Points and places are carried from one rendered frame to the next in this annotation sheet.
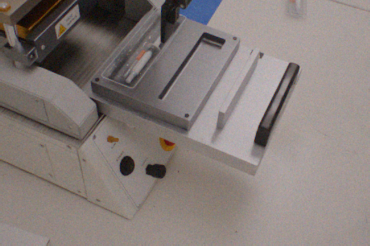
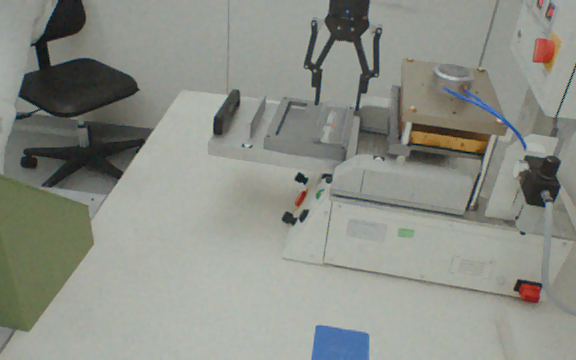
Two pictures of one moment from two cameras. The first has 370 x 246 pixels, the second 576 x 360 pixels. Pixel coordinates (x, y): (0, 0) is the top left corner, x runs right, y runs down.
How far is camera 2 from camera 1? 155 cm
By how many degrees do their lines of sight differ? 97
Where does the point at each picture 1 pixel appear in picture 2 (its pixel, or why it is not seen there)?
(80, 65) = (379, 152)
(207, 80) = (280, 112)
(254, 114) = (242, 115)
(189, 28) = (308, 138)
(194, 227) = (264, 175)
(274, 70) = (230, 138)
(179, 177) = (284, 197)
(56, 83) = (371, 101)
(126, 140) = not seen: hidden behind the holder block
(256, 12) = not seen: outside the picture
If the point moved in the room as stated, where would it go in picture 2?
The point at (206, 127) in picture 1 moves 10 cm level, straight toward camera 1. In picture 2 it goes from (271, 108) to (266, 89)
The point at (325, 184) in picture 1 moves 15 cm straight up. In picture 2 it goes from (168, 206) to (164, 151)
